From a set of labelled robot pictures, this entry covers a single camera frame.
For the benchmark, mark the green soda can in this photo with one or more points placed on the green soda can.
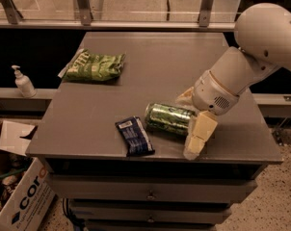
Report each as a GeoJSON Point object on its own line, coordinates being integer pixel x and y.
{"type": "Point", "coordinates": [168, 118]}

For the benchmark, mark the green chip bag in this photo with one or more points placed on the green chip bag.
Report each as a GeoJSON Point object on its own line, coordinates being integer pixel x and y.
{"type": "Point", "coordinates": [86, 67]}

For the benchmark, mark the white pump dispenser bottle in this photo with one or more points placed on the white pump dispenser bottle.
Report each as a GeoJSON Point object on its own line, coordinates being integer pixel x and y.
{"type": "Point", "coordinates": [23, 83]}

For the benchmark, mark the white cardboard box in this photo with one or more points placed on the white cardboard box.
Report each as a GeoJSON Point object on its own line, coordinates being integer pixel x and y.
{"type": "Point", "coordinates": [24, 195]}

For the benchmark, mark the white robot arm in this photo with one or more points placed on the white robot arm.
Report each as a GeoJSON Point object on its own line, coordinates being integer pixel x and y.
{"type": "Point", "coordinates": [263, 36]}

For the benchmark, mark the blue rxbar blueberry wrapper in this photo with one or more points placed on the blue rxbar blueberry wrapper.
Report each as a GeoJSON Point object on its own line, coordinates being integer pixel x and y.
{"type": "Point", "coordinates": [135, 137]}

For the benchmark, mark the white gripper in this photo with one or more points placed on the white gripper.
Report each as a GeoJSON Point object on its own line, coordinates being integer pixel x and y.
{"type": "Point", "coordinates": [213, 93]}

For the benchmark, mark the grey drawer cabinet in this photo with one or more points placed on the grey drawer cabinet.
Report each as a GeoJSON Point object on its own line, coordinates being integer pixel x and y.
{"type": "Point", "coordinates": [86, 158]}

